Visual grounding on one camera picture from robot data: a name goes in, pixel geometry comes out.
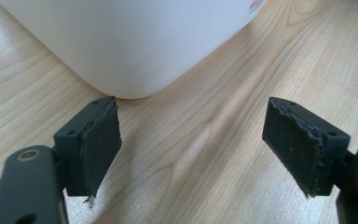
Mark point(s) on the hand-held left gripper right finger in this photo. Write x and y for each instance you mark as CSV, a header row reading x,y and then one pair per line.
x,y
304,146

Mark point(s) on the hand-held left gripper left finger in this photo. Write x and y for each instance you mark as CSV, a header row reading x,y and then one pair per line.
x,y
88,149

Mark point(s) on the white plastic container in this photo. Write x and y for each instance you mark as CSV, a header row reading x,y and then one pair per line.
x,y
130,40

